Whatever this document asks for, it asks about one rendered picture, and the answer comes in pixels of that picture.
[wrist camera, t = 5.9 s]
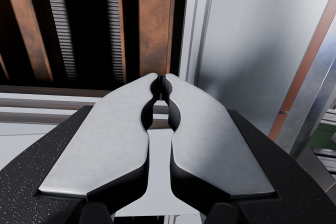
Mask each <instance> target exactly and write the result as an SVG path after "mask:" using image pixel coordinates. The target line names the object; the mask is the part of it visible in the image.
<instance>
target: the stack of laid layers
mask: <svg viewBox="0 0 336 224"><path fill-rule="evenodd" d="M210 1H211V0H185V8H184V18H183V28H182V38H181V48H180V58H179V68H178V77H179V78H181V79H183V80H185V81H186V82H188V83H190V84H192V85H194V86H197V82H198V76H199V70H200V64H201V57H202V51H203V45H204V39H205V32H206V26H207V20H208V14H209V7H210ZM112 91H113V90H95V89H75V88H55V87H35V86H15V85H0V135H20V134H43V133H48V132H49V131H51V130H52V129H53V128H55V127H56V126H58V125H59V124H60V123H62V122H63V121H64V120H66V119H67V118H68V117H70V116H71V115H72V114H74V113H75V112H77V111H78V110H79V109H81V108H82V107H83V106H85V105H86V106H93V105H94V104H95V103H97V102H98V101H99V100H100V99H102V98H103V97H105V96H106V95H107V94H109V93H111V92H112ZM168 116H169V107H168V105H167V103H166V102H165V101H164V100H162V93H160V98H159V100H157V101H156V103H155V104H154V105H153V123H152V125H151V126H150V127H149V129H166V128H171V127H170V126H169V124H168ZM176 216H178V215H164V220H163V224H175V220H176Z"/></svg>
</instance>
